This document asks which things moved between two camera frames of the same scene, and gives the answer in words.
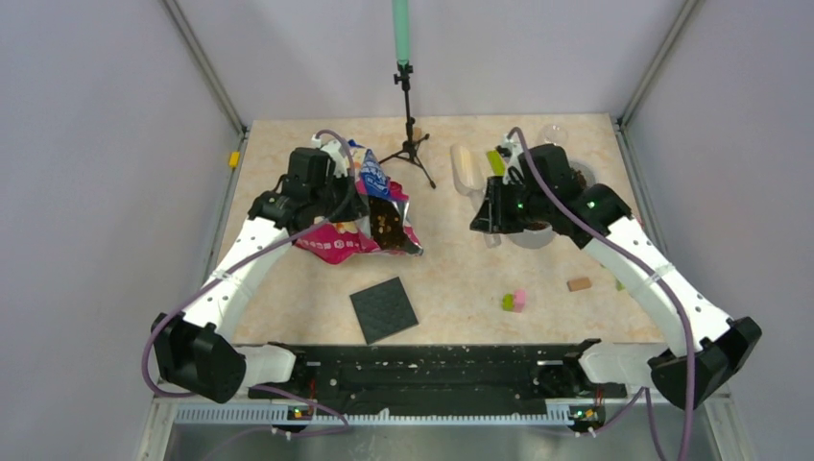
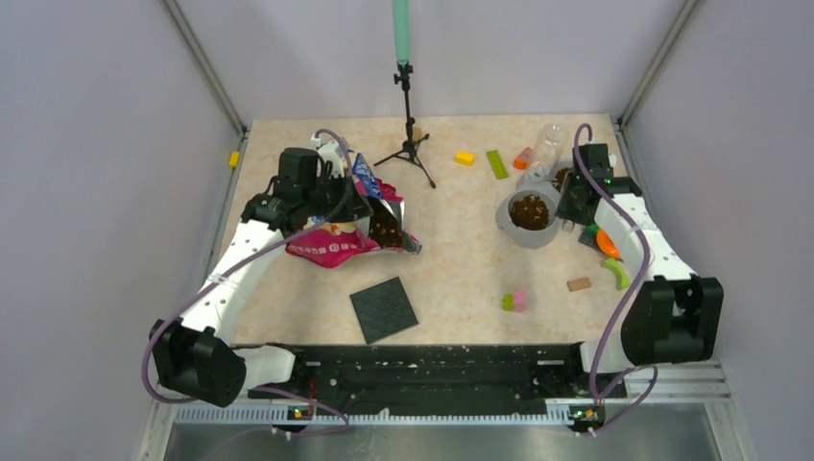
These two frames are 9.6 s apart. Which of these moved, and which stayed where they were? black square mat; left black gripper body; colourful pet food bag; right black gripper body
Moved: right black gripper body
Stayed: black square mat; left black gripper body; colourful pet food bag
